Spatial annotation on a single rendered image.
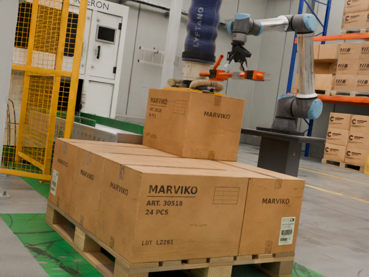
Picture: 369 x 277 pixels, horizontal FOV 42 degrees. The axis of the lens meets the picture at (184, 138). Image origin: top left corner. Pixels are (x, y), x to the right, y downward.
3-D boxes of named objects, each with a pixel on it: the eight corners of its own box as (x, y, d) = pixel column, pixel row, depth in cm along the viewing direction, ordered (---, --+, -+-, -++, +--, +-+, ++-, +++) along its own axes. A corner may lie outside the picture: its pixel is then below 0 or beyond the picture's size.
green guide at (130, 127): (77, 118, 558) (78, 111, 557) (86, 119, 564) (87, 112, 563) (140, 134, 424) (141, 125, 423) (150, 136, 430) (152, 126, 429)
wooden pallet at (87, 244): (44, 221, 307) (47, 199, 306) (176, 219, 361) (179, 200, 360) (125, 296, 206) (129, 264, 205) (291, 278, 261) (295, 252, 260)
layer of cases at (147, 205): (48, 199, 306) (55, 137, 303) (179, 200, 360) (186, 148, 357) (129, 264, 206) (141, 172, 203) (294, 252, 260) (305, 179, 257)
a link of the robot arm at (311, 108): (303, 115, 362) (300, 13, 342) (324, 117, 350) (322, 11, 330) (292, 120, 352) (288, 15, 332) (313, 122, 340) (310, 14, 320)
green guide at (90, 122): (31, 114, 529) (32, 105, 528) (40, 115, 534) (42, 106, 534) (83, 129, 395) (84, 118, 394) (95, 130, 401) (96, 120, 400)
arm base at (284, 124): (276, 129, 376) (278, 116, 375) (299, 132, 366) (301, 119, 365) (266, 128, 360) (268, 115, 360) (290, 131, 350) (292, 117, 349)
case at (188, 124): (141, 144, 338) (149, 88, 336) (190, 148, 358) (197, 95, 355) (182, 157, 286) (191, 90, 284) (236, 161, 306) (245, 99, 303)
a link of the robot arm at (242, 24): (254, 15, 287) (244, 11, 280) (251, 35, 287) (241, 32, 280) (242, 16, 293) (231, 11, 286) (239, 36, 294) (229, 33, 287)
